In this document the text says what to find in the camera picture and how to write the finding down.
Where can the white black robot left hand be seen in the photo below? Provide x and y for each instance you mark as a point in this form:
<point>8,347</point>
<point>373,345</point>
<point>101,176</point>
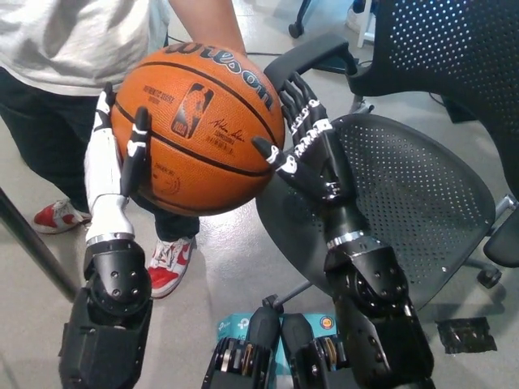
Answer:
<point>103,182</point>

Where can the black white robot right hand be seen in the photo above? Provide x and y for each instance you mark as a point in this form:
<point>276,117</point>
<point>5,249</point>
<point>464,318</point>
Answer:
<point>320,170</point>

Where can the orange Wilson NBA basketball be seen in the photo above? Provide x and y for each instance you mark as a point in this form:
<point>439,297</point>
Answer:
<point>202,121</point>

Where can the black perforated chair seat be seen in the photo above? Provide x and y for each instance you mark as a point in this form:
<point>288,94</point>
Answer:
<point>405,182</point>

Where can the black curved chair armrest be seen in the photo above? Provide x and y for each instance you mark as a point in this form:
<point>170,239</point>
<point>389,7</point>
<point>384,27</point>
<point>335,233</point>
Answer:
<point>504,243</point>
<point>308,52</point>

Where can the background black chair base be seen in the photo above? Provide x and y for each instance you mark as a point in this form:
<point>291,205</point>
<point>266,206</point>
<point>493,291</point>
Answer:
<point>297,30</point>

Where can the person in grey shirt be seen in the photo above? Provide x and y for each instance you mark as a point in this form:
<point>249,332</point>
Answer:
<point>61,40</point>

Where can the black perforated chair backrest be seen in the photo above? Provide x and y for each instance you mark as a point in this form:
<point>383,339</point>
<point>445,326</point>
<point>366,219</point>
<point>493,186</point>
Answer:
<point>446,48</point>

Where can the red white right sneaker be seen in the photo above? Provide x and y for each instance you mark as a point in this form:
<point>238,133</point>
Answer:
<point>57,216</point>

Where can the red white sneaker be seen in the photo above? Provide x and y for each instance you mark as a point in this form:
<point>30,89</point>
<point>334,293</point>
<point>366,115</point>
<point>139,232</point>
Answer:
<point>170,267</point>
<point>57,216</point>

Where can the black metal pole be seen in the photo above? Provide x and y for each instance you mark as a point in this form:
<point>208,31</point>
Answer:
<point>32,243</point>

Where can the black flat floor box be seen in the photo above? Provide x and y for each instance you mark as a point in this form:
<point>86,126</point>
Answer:
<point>336,67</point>

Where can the red white left sneaker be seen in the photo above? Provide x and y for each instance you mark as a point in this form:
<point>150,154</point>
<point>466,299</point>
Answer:
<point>170,267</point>

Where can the teal TP-Link box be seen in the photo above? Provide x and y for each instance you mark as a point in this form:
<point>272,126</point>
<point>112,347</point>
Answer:
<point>233,324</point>

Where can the black floor tape patch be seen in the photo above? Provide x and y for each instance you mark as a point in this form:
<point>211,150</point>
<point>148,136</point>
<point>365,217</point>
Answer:
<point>466,335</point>

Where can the white furniture frame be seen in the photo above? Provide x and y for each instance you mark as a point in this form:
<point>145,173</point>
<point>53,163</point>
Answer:
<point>367,34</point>

